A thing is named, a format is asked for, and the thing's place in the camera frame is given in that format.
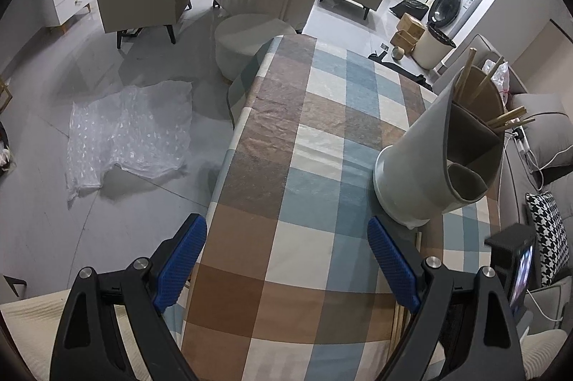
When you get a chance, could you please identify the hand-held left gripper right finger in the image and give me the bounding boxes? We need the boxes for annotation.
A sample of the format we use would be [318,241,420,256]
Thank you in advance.
[368,216,524,381]

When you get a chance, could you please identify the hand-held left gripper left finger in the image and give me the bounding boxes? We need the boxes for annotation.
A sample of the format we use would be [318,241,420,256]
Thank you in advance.
[49,213,207,381]

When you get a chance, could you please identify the white cylindrical utensil holder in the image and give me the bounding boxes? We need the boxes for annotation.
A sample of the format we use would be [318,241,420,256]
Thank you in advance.
[373,65,509,230]

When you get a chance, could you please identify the houndstooth pillow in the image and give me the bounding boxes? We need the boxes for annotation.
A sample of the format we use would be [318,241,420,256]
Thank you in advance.
[525,190,571,288]

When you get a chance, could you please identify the grey sofa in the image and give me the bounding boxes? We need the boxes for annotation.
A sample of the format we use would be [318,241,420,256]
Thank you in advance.
[432,34,573,346]

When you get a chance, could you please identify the white power strip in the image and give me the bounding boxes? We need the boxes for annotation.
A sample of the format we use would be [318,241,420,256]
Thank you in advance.
[510,129,531,153]

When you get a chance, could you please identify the grey sofa back cushion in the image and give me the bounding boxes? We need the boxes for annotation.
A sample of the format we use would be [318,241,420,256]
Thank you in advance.
[510,92,573,185]

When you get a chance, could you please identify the bubble wrap sheet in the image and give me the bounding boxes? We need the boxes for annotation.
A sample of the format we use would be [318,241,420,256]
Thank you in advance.
[66,80,194,207]

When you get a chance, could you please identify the checked tablecloth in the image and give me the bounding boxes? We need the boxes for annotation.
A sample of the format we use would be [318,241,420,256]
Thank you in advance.
[179,34,502,381]

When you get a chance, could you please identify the cream ribbed cloth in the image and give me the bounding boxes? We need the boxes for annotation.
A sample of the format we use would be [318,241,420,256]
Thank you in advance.
[0,289,193,381]

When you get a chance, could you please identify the white and pink plastic bag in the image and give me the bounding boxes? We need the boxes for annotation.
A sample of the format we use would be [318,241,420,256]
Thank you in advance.
[486,61,511,113]

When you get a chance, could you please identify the white trash bin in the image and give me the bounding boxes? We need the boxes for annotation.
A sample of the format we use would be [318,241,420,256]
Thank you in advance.
[412,22,456,71]

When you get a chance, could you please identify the round beige ottoman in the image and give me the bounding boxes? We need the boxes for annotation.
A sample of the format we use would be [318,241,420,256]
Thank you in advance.
[214,14,297,83]

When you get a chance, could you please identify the cardboard boxes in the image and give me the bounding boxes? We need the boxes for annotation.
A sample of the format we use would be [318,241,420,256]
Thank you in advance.
[390,13,426,49]

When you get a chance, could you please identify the black garbage bag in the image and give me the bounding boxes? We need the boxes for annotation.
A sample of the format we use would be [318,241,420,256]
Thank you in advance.
[389,0,430,21]

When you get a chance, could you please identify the white washing machine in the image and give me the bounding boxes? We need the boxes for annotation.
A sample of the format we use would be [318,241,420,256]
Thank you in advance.
[427,0,488,39]

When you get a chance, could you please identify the white charging cable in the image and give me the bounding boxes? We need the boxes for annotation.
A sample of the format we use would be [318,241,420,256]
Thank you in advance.
[524,289,565,323]

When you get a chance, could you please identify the white power strip cable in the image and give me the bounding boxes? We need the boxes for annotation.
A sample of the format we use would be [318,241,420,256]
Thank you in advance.
[521,139,573,190]

